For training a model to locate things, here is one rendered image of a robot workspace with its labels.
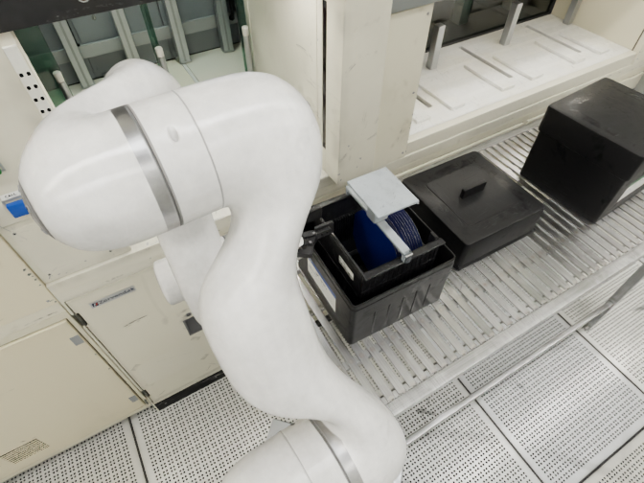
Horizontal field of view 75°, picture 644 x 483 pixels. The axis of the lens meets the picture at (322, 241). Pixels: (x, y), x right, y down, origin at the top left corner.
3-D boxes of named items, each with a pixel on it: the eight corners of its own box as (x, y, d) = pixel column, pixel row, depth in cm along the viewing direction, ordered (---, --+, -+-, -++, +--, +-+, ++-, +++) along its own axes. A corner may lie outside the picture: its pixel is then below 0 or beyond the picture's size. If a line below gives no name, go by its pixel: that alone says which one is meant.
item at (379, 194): (311, 262, 114) (309, 172, 90) (374, 234, 121) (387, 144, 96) (358, 333, 101) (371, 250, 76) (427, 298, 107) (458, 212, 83)
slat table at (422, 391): (343, 501, 144) (357, 440, 86) (267, 358, 178) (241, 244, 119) (591, 329, 187) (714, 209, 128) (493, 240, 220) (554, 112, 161)
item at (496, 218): (457, 271, 113) (470, 241, 103) (393, 203, 130) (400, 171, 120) (536, 231, 122) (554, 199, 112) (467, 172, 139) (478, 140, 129)
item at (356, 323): (296, 264, 115) (293, 221, 102) (380, 227, 123) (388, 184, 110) (349, 347, 99) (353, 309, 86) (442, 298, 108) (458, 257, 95)
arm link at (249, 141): (278, 490, 56) (376, 421, 61) (321, 572, 46) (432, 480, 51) (95, 113, 36) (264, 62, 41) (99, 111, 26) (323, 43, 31)
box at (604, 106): (593, 226, 124) (644, 158, 104) (515, 172, 139) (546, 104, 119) (647, 189, 134) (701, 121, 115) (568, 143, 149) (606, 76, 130)
